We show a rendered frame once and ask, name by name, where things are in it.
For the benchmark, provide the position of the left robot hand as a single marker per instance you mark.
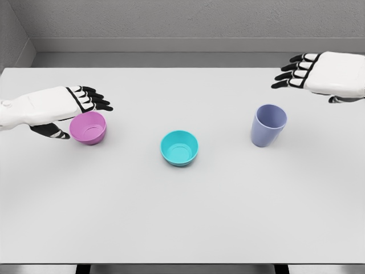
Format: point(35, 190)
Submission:
point(54, 105)

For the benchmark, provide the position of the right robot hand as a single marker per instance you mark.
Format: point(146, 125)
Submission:
point(333, 75)

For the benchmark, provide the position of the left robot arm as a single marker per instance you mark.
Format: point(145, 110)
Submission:
point(8, 112)

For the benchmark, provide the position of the pink bowl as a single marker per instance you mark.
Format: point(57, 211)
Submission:
point(88, 128)

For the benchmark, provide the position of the lavender cup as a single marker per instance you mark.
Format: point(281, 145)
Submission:
point(268, 125)

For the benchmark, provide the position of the teal bowl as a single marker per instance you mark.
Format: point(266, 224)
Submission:
point(179, 148)

